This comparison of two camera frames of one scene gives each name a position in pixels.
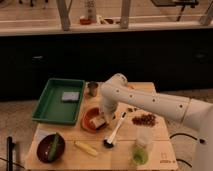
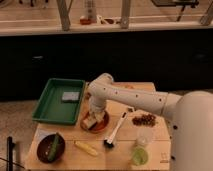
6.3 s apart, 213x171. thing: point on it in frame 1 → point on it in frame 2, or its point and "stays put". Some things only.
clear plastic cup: [144, 136] stays put
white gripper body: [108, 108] → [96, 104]
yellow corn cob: [86, 148] stays put
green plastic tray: [50, 108] stays put
